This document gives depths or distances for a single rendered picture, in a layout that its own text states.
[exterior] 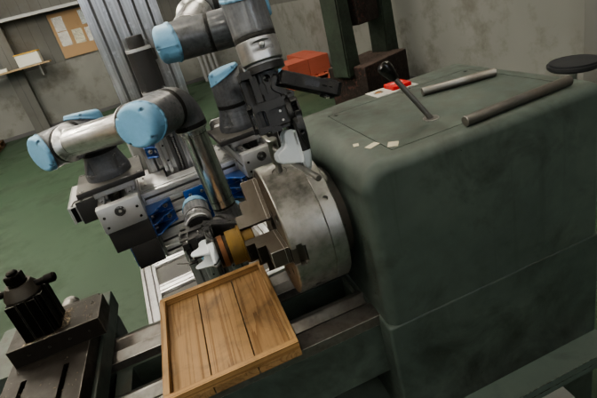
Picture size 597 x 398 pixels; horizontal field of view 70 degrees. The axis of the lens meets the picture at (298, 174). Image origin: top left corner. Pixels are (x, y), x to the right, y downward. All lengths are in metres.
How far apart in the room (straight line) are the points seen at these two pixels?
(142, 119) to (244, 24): 0.47
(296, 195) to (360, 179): 0.15
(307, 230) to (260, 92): 0.31
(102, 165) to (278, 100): 0.94
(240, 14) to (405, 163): 0.41
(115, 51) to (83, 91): 9.50
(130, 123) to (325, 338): 0.70
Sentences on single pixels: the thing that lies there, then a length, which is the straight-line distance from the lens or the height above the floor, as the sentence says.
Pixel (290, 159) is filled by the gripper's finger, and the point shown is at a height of 1.32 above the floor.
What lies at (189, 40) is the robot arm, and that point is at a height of 1.55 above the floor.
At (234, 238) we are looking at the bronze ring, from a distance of 1.00.
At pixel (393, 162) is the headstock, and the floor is 1.25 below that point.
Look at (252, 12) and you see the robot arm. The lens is 0.76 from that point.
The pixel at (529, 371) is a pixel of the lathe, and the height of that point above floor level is 0.54.
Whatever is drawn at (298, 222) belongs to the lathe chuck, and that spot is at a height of 1.16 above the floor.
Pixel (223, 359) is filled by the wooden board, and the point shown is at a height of 0.89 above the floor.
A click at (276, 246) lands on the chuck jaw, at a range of 0.93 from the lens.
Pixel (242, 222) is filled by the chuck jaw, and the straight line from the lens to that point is 1.03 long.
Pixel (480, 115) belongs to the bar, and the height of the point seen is 1.27.
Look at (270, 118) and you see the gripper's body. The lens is 0.75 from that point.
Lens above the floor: 1.60
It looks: 23 degrees down
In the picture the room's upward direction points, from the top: 15 degrees counter-clockwise
